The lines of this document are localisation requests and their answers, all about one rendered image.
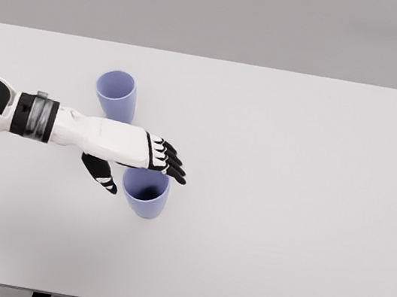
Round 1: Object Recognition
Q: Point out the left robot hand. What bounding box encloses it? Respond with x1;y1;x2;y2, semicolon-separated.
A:
75;116;195;208

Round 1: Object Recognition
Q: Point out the lavender plastic cup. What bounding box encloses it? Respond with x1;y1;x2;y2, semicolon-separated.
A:
116;165;173;223
90;66;143;124

